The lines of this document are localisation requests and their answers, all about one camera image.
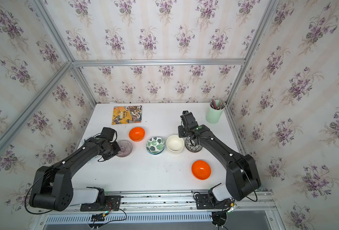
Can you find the pink striped bowl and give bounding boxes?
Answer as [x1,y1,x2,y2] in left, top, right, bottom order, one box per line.
[116,140,133,158]

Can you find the black white patterned bowl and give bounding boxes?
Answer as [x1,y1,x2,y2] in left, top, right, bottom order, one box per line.
[185,137,203,148]

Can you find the green leaf bowl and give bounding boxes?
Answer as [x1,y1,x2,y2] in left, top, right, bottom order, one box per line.
[146,137,166,155]

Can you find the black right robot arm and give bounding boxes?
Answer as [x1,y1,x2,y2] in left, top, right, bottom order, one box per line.
[178,111,261,202]

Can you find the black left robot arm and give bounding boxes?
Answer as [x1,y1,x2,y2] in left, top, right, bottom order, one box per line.
[25,127,120,211]

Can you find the mint green pen cup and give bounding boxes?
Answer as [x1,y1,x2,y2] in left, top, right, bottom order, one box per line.
[205,99,226,124]

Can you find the white ceramic bowl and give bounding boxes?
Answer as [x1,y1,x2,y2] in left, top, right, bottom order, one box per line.
[166,135,185,154]

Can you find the orange plastic bowl far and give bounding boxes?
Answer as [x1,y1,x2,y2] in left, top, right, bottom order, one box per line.
[129,127,145,142]

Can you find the orange plastic bowl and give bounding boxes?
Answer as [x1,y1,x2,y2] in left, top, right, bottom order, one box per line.
[129,127,145,142]
[191,160,212,180]

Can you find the yellow illustrated children's book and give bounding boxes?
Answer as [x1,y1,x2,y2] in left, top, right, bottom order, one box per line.
[112,105,142,125]

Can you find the green leaf bowl resting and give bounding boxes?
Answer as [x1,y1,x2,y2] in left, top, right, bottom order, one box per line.
[147,148,164,155]

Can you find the orange plastic bowl near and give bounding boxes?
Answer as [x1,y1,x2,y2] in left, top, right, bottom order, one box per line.
[191,160,212,180]

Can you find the small circuit board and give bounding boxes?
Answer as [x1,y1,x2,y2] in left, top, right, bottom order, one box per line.
[91,213,106,222]

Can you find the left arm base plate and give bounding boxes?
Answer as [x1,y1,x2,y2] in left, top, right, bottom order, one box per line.
[80,195,122,212]

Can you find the aluminium mounting rail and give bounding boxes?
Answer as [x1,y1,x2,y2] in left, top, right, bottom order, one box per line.
[37,189,276,215]

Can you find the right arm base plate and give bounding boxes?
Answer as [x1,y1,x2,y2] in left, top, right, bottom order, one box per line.
[192,192,232,210]

